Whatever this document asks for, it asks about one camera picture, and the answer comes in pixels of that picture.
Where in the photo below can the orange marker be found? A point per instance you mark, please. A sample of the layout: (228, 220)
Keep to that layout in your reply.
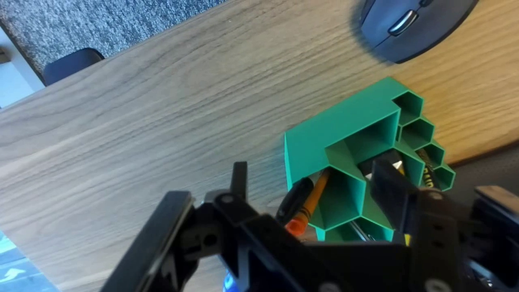
(309, 209)

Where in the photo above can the black pen with gold tip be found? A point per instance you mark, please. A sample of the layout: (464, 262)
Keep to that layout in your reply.
(427, 171)

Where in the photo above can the dark grey computer mouse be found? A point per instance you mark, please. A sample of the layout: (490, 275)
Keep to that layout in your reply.
(416, 30)

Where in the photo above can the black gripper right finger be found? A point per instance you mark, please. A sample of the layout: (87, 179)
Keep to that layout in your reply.
(395, 200)

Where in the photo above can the black marker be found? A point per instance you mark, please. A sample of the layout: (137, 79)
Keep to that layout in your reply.
(294, 197)

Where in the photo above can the black rounded floor object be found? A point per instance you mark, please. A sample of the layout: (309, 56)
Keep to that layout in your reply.
(74, 66)

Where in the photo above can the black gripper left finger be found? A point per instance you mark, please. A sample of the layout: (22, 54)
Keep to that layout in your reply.
(239, 189)

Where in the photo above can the green honeycomb pen rack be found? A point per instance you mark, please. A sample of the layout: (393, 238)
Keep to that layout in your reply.
(346, 124)

